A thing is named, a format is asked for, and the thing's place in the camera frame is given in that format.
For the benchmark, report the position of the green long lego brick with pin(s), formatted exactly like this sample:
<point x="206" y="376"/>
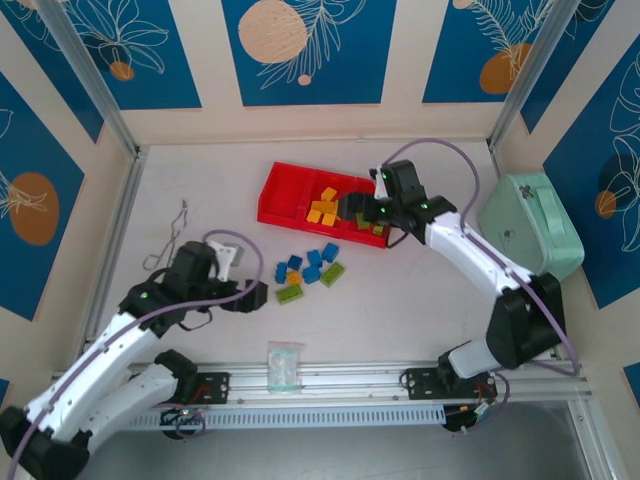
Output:
<point x="290" y="295"/>
<point x="332" y="274"/>
<point x="378" y="230"/>
<point x="362" y="220"/>

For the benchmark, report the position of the yellow curved lego brick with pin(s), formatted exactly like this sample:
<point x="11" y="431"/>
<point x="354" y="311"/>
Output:
<point x="316" y="205"/>
<point x="329" y="220"/>

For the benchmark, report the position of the blue lego brick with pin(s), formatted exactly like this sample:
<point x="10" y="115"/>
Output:
<point x="281" y="272"/>
<point x="295" y="261"/>
<point x="311" y="274"/>
<point x="314" y="257"/>
<point x="330" y="251"/>

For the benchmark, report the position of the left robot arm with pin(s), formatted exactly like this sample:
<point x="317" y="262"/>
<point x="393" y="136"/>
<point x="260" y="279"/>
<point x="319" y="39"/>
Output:
<point x="90" y="360"/>

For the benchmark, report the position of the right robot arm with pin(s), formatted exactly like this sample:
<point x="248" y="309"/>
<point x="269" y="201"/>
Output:
<point x="475" y="250"/>

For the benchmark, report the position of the red plastic bin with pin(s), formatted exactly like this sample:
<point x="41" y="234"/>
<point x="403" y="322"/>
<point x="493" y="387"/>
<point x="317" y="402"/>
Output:
<point x="370" y="242"/>
<point x="332" y="181"/>
<point x="285" y="195"/>

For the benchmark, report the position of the clear plastic zip bag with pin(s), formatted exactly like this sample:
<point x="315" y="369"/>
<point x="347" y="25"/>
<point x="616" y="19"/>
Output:
<point x="285" y="367"/>

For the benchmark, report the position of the mint green zipper bag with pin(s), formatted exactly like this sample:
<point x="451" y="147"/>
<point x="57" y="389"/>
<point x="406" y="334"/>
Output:
<point x="530" y="235"/>

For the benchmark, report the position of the black base connector box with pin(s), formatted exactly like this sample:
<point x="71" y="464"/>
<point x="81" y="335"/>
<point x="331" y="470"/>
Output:
<point x="465" y="417"/>
<point x="182" y="417"/>

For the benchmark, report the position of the wide aluminium base rail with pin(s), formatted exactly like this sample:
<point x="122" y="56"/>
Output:
<point x="350" y="375"/>

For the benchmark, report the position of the aluminium frame post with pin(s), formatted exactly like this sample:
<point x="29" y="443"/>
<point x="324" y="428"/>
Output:
<point x="530" y="70"/>
<point x="85" y="70"/>

